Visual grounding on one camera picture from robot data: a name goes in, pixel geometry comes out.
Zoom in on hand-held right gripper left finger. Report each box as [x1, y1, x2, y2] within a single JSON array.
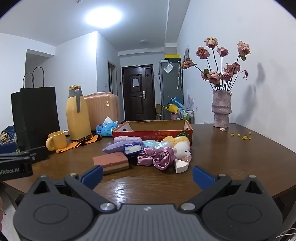
[[32, 165, 116, 212]]

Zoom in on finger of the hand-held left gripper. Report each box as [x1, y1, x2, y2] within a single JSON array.
[[17, 146, 49, 164]]

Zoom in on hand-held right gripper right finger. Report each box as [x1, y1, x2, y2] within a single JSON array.
[[180, 165, 263, 212]]

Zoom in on white plush toy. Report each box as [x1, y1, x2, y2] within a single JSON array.
[[172, 141, 192, 162]]

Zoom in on blue plush toy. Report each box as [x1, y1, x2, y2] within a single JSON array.
[[141, 140, 167, 150]]

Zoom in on red cardboard box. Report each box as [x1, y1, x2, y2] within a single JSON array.
[[112, 120, 193, 147]]

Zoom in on pink layered sponge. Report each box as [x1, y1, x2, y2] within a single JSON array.
[[93, 153, 129, 174]]

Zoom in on yellow mug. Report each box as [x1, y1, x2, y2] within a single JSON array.
[[46, 131, 68, 151]]

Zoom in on white wedge sponge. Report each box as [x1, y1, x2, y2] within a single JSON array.
[[174, 159, 189, 174]]

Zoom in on small purple pillow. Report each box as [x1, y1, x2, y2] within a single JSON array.
[[102, 141, 130, 154]]

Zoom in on blue bag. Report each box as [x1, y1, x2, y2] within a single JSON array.
[[0, 125, 16, 144]]

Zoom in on black paper bag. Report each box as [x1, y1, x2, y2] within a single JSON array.
[[11, 67, 61, 151]]

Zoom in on purple satin scrunchie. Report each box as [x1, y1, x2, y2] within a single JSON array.
[[153, 147, 175, 170]]

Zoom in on blue tissue packet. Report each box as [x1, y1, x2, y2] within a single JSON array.
[[95, 116, 120, 138]]

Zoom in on lilac fluffy headband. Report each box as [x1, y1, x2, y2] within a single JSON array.
[[113, 136, 143, 144]]

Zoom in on yellow thermos jug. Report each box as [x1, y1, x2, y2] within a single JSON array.
[[66, 85, 92, 141]]

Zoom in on pink satin scrunchie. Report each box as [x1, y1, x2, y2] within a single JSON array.
[[137, 147, 158, 166]]

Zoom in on yellow petal crumbs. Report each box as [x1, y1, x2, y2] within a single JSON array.
[[230, 131, 253, 140]]

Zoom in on pink suitcase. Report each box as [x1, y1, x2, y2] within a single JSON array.
[[83, 92, 120, 131]]

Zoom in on pink ceramic vase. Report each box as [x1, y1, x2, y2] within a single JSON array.
[[211, 90, 232, 128]]

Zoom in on blue and yellow toy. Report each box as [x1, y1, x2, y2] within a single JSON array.
[[162, 96, 186, 114]]

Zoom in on purple flower decoration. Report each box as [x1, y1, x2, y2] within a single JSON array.
[[186, 90, 195, 109]]

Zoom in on dark wooden door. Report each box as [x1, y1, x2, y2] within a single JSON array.
[[122, 65, 156, 121]]

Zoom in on grey refrigerator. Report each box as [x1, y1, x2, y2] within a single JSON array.
[[158, 61, 184, 121]]

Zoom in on dark side doorway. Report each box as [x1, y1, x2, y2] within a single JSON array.
[[107, 60, 117, 96]]

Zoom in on bunch of dried roses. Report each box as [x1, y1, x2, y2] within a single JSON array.
[[180, 37, 251, 91]]

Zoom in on white umbrella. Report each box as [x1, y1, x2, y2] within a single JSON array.
[[177, 61, 183, 90]]

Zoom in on round ceiling light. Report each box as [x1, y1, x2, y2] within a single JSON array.
[[85, 4, 122, 29]]

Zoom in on orange strap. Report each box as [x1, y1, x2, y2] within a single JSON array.
[[55, 135, 102, 153]]

